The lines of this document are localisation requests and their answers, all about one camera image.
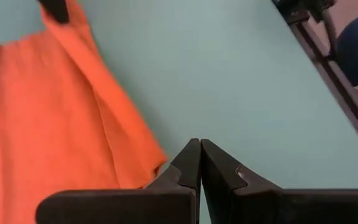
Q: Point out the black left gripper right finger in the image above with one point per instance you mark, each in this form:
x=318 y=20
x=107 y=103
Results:
x=259 y=205

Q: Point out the black table edge frame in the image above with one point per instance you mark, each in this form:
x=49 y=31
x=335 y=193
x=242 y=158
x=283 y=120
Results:
x=337 y=81

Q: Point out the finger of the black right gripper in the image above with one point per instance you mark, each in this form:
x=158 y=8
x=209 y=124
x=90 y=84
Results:
x=47 y=7
x=61 y=11

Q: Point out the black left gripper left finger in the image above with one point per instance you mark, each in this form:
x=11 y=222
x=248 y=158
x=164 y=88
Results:
x=154 y=205

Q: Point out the orange towel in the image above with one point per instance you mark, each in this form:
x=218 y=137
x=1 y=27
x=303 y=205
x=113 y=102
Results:
x=42 y=118

